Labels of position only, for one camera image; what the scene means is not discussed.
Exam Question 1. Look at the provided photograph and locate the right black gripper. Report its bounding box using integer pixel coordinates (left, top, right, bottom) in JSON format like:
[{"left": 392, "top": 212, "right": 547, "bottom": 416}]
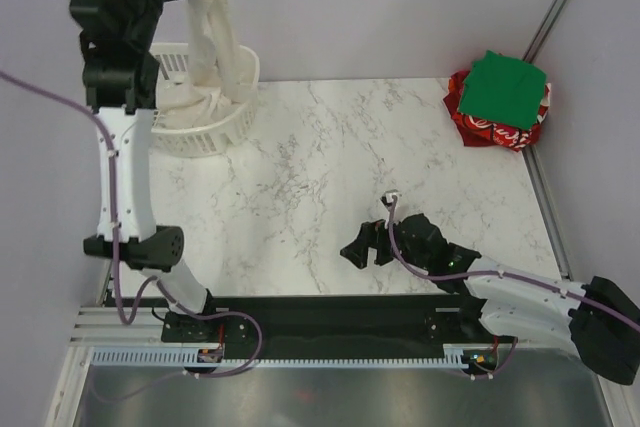
[{"left": 340, "top": 211, "right": 431, "bottom": 271}]

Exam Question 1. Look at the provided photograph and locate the cream white t shirt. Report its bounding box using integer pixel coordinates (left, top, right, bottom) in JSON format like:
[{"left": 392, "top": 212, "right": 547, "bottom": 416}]
[{"left": 156, "top": 0, "right": 254, "bottom": 130}]

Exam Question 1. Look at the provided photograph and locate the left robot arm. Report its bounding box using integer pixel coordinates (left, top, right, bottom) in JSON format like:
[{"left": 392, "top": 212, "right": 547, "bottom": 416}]
[{"left": 69, "top": 0, "right": 220, "bottom": 340}]

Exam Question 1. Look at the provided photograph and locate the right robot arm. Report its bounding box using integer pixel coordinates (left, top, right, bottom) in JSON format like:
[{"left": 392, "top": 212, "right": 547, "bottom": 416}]
[{"left": 340, "top": 214, "right": 639, "bottom": 385}]

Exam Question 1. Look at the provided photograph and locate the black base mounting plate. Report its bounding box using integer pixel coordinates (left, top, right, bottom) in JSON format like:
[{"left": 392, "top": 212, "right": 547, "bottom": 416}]
[{"left": 161, "top": 294, "right": 494, "bottom": 359}]

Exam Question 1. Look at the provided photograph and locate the white plastic laundry basket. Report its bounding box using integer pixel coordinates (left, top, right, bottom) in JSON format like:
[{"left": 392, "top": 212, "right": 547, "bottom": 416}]
[{"left": 151, "top": 43, "right": 260, "bottom": 158}]

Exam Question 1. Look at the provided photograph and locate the folded red printed t shirt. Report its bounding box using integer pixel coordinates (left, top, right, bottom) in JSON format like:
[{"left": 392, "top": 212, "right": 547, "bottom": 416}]
[{"left": 443, "top": 70, "right": 552, "bottom": 152}]

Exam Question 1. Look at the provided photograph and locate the folded green t shirt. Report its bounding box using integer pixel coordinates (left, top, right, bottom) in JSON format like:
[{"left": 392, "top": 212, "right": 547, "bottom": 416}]
[{"left": 459, "top": 50, "right": 547, "bottom": 130}]

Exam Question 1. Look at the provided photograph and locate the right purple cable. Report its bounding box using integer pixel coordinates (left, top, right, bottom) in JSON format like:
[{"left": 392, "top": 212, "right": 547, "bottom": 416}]
[{"left": 385, "top": 196, "right": 640, "bottom": 381}]

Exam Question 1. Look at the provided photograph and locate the purple cable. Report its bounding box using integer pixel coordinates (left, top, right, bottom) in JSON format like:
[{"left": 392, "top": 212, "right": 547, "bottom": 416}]
[
  {"left": 0, "top": 69, "right": 266, "bottom": 378},
  {"left": 385, "top": 196, "right": 640, "bottom": 381}
]

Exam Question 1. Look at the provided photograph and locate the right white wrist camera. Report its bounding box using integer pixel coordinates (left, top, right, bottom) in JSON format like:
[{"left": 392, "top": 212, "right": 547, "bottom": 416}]
[{"left": 381, "top": 190, "right": 400, "bottom": 206}]

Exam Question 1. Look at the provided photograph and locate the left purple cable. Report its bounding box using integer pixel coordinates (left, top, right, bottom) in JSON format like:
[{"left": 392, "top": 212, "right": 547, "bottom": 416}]
[{"left": 0, "top": 69, "right": 266, "bottom": 378}]

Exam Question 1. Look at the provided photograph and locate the right aluminium frame post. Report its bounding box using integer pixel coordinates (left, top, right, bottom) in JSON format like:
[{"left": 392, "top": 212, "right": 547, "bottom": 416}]
[{"left": 522, "top": 0, "right": 570, "bottom": 64}]

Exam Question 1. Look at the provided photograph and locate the left aluminium table rail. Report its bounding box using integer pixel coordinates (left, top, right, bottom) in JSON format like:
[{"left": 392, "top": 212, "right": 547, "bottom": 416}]
[{"left": 94, "top": 260, "right": 112, "bottom": 307}]

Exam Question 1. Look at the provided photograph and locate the white slotted cable duct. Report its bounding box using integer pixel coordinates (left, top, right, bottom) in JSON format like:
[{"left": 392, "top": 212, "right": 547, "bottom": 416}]
[{"left": 90, "top": 347, "right": 495, "bottom": 369}]

